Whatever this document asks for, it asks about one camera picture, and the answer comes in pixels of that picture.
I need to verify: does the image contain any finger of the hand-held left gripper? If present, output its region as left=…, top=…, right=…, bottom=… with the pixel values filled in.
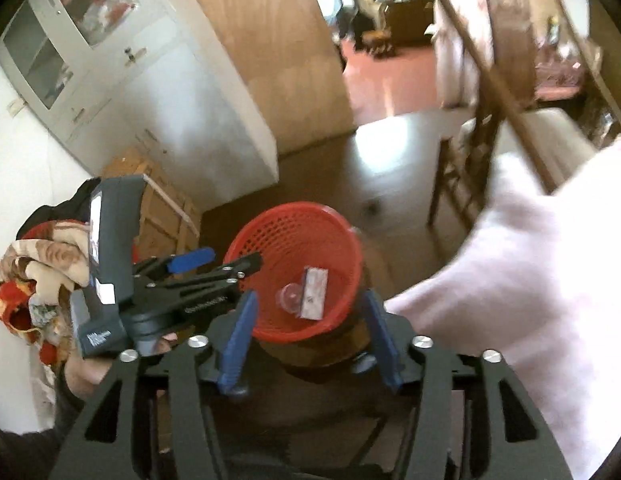
left=140, top=252, right=264, bottom=321
left=132, top=247, right=216, bottom=286

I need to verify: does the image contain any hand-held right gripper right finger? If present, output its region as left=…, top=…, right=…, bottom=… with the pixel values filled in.
left=361, top=289, right=574, bottom=480

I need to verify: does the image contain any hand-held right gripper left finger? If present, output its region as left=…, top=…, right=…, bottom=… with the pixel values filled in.
left=48, top=290, right=261, bottom=480

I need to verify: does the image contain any red plastic basket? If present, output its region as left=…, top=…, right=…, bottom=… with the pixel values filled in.
left=223, top=202, right=364, bottom=343

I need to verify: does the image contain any person's left forearm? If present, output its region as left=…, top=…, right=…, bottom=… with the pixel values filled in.
left=0, top=360, right=86, bottom=480

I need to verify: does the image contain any person's left hand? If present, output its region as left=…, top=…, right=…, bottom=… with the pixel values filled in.
left=60, top=332, right=178, bottom=403

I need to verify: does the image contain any dark cloth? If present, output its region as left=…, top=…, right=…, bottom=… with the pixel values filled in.
left=18, top=177, right=101, bottom=238

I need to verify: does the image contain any floral fleece blanket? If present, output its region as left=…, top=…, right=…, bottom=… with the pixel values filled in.
left=0, top=220, right=94, bottom=361

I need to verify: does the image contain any clear plastic lid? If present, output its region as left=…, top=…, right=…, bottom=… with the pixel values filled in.
left=275, top=282, right=304, bottom=318

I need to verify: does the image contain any white rectangular packet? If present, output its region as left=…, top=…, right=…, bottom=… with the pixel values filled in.
left=299, top=267, right=330, bottom=320

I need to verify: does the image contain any white metal cabinet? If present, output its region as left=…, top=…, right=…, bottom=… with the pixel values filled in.
left=0, top=0, right=280, bottom=211

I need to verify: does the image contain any pink floral tablecloth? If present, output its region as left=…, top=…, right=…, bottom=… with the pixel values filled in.
left=385, top=140, right=621, bottom=480

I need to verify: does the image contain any wooden chair with cushion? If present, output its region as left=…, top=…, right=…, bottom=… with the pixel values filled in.
left=425, top=0, right=621, bottom=246

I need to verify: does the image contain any plywood board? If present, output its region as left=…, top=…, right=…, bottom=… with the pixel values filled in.
left=173, top=0, right=359, bottom=156

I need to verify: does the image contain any small wooden stool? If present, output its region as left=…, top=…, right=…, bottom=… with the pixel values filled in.
left=363, top=30, right=394, bottom=58

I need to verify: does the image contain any pink floral curtain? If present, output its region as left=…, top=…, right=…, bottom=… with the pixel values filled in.
left=433, top=0, right=496, bottom=111

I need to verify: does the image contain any dark wooden sideboard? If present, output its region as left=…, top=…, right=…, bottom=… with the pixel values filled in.
left=385, top=0, right=436, bottom=46

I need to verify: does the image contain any large strapped cardboard box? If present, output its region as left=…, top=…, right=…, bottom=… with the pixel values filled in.
left=100, top=147, right=204, bottom=261

